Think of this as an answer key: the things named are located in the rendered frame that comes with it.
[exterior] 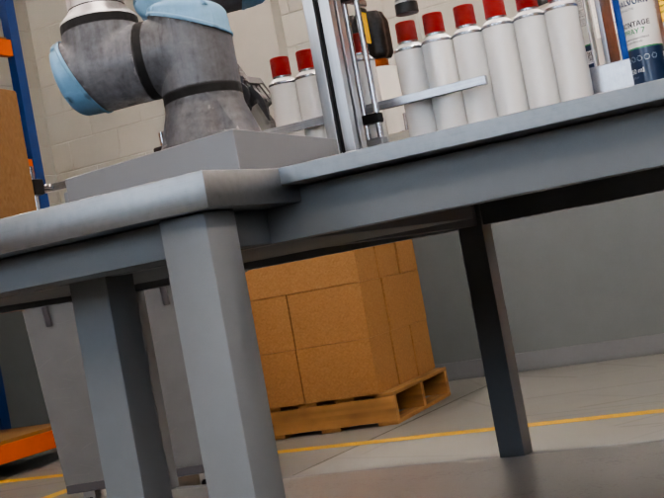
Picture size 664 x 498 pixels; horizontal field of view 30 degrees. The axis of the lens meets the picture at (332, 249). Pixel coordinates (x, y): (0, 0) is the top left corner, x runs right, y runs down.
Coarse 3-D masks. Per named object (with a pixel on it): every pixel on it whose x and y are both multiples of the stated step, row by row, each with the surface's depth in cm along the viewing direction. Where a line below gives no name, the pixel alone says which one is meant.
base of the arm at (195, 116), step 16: (176, 96) 175; (192, 96) 174; (208, 96) 174; (224, 96) 175; (240, 96) 178; (176, 112) 175; (192, 112) 174; (208, 112) 174; (224, 112) 174; (240, 112) 176; (176, 128) 174; (192, 128) 173; (208, 128) 173; (224, 128) 174; (240, 128) 174; (256, 128) 177; (176, 144) 174
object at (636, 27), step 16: (624, 0) 184; (640, 0) 183; (624, 16) 184; (640, 16) 183; (656, 16) 184; (624, 32) 185; (640, 32) 183; (656, 32) 183; (640, 48) 183; (656, 48) 183; (640, 64) 183; (656, 64) 183; (640, 80) 184
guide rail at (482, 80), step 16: (464, 80) 194; (480, 80) 193; (400, 96) 199; (416, 96) 198; (432, 96) 197; (368, 112) 202; (272, 128) 210; (288, 128) 209; (304, 128) 208; (48, 192) 233
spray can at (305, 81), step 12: (300, 60) 211; (312, 60) 211; (300, 72) 211; (312, 72) 210; (300, 84) 210; (312, 84) 209; (300, 96) 210; (312, 96) 209; (300, 108) 211; (312, 108) 209; (312, 132) 209; (324, 132) 209
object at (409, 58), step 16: (400, 32) 202; (416, 32) 203; (400, 48) 201; (416, 48) 201; (400, 64) 201; (416, 64) 200; (400, 80) 202; (416, 80) 200; (416, 112) 200; (432, 112) 201; (416, 128) 201; (432, 128) 200
